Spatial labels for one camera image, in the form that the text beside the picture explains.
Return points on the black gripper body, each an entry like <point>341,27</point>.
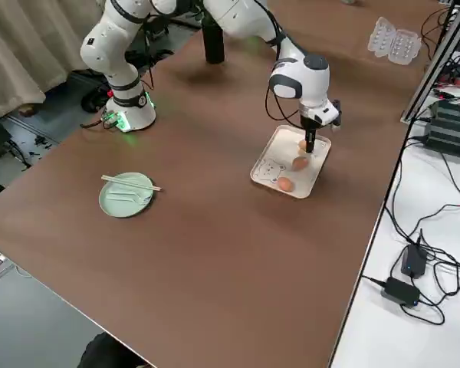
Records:
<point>309,123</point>

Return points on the brown egg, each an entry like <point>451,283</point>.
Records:
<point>302,145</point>
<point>286,184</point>
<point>299,163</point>

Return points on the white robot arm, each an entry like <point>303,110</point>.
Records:
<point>111,57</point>

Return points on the cream-white tray with bear print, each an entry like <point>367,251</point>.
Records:
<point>268,172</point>

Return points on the clear plastic egg carton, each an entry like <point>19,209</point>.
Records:
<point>395,42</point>

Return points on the black vase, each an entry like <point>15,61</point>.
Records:
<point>214,42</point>

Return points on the black finned power supply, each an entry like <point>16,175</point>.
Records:
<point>450,126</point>

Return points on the black power adapter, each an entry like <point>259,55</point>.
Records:
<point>400,292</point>
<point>412,264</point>

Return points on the pale green spoon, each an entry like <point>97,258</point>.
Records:
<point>143,196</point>

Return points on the pale chopstick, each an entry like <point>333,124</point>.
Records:
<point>132,182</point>
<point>134,185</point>

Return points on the pale green fork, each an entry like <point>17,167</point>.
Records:
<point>119,198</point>

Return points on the pale green plate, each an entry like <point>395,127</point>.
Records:
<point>119,207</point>

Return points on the white desk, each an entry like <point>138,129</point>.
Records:
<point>387,345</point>

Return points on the black chair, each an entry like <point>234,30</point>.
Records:
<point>107,352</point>

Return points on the beige curtain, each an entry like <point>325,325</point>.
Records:
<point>23,46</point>

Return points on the aluminium frame post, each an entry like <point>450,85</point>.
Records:
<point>432,65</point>

